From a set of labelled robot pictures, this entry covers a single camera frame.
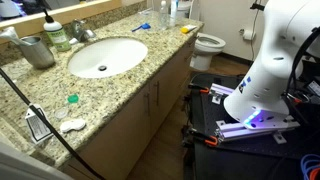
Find blue coiled cable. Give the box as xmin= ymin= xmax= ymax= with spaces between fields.
xmin=300 ymin=153 xmax=320 ymax=180

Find white toothpaste tube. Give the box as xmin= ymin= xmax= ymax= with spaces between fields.
xmin=0 ymin=26 xmax=30 ymax=46

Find orange black clamp rear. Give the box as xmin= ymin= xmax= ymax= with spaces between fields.
xmin=188 ymin=83 xmax=210 ymax=94

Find wall mirror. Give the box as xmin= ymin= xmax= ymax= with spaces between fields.
xmin=0 ymin=0 xmax=113 ymax=23

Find white blue tube bottle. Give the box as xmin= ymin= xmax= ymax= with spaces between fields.
xmin=169 ymin=0 xmax=178 ymax=27

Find aluminium mounting rails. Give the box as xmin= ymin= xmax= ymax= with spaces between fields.
xmin=209 ymin=83 xmax=300 ymax=144

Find grey metal cup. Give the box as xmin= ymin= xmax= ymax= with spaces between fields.
xmin=20 ymin=36 xmax=55 ymax=69

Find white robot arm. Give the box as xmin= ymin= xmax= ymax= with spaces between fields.
xmin=224 ymin=0 xmax=320 ymax=130

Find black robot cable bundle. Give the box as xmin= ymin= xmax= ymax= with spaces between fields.
xmin=283 ymin=26 xmax=320 ymax=124

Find white oval sink basin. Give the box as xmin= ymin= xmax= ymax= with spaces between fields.
xmin=68 ymin=38 xmax=148 ymax=78

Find black power cable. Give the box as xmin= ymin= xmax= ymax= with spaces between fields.
xmin=0 ymin=68 xmax=107 ymax=180

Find clear contact lens cap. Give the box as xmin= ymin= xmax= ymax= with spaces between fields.
xmin=54 ymin=108 xmax=68 ymax=119

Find toilet paper roll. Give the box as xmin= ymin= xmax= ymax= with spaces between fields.
xmin=239 ymin=29 xmax=256 ymax=41

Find green contact lens cap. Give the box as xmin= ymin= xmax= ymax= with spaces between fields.
xmin=67 ymin=94 xmax=79 ymax=103

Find chrome faucet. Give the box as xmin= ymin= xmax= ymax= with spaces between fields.
xmin=69 ymin=19 xmax=96 ymax=45

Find clear plastic bottle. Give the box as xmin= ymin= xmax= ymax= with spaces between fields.
xmin=159 ymin=0 xmax=168 ymax=30

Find orange black clamp front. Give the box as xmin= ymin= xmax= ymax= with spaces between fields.
xmin=186 ymin=128 xmax=218 ymax=147

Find black robot cart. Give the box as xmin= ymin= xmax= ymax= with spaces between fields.
xmin=188 ymin=72 xmax=320 ymax=180

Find orange black clamp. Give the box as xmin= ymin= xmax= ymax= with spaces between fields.
xmin=186 ymin=128 xmax=218 ymax=147
xmin=188 ymin=83 xmax=210 ymax=94

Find white contact lens case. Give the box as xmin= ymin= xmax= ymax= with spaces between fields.
xmin=60 ymin=119 xmax=86 ymax=133

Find green soap pump bottle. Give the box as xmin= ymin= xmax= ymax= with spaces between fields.
xmin=43 ymin=9 xmax=71 ymax=52

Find white toilet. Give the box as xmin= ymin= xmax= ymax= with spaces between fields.
xmin=190 ymin=33 xmax=226 ymax=71

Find yellow capped tube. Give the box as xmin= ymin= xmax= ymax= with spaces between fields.
xmin=180 ymin=25 xmax=196 ymax=34

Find wooden vanity cabinet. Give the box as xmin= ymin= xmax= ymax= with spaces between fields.
xmin=67 ymin=35 xmax=195 ymax=180

